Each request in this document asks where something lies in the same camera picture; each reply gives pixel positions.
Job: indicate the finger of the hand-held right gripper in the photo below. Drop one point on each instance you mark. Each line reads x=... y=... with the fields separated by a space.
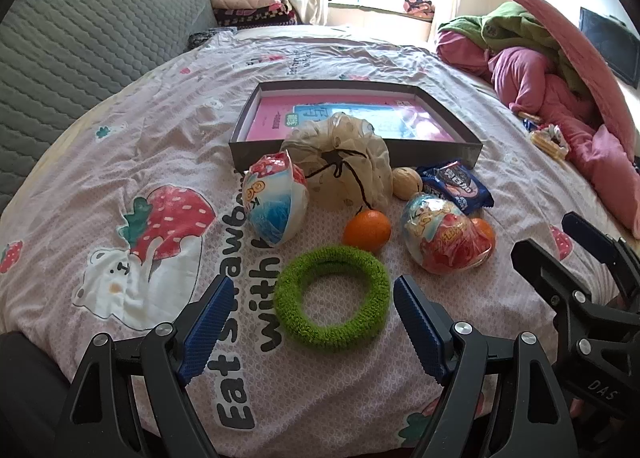
x=595 y=243
x=545 y=268

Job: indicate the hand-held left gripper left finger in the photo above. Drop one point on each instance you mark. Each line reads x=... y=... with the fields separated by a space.
x=207 y=323

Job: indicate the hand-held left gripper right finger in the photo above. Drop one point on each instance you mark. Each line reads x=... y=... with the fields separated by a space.
x=417 y=323

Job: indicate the orange tangerine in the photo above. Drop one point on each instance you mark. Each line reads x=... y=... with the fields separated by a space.
x=484 y=233
x=366 y=230

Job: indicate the yellow lettered surprise egg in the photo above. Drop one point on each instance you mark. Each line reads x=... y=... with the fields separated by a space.
x=440 y=238

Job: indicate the blue snack packet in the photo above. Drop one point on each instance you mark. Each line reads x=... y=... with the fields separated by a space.
x=457 y=185

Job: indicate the mushroom print surprise egg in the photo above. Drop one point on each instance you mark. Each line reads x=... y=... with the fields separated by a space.
x=275 y=198

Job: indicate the shallow grey cardboard box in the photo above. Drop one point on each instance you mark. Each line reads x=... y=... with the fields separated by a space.
x=440 y=150

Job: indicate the clear yellow biscuit packet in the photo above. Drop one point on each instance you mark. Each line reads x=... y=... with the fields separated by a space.
x=547 y=147

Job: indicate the small blue packet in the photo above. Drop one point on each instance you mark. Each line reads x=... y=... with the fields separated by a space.
x=530 y=124

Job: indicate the walnut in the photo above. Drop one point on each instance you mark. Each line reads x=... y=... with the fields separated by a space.
x=406 y=183

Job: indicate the small yellow biscuit pack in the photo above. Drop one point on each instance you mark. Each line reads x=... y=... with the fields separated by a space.
x=529 y=115

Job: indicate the magenta fleece clothing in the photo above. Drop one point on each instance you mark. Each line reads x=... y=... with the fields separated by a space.
x=530 y=78

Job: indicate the pink quilted blanket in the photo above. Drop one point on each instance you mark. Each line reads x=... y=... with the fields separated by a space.
x=575 y=48

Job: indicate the black television screen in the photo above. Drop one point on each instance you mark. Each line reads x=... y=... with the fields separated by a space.
x=607 y=45

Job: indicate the pink workbook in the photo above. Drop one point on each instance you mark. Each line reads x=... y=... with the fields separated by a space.
x=280 y=118

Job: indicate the green quilted jacket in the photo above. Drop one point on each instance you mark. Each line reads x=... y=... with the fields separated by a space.
x=515 y=28

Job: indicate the dark patterned cloth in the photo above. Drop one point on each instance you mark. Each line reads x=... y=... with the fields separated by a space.
x=210 y=35

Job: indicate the window sill bench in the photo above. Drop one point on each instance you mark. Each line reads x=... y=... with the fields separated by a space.
x=375 y=18

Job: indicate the checkered folded blanket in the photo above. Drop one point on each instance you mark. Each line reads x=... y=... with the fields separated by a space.
x=255 y=17

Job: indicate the grey quilted headboard cover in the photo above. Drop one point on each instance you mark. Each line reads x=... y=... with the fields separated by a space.
x=75 y=38

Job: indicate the pink folded blanket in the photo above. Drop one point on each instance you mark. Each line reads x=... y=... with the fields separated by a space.
x=245 y=2

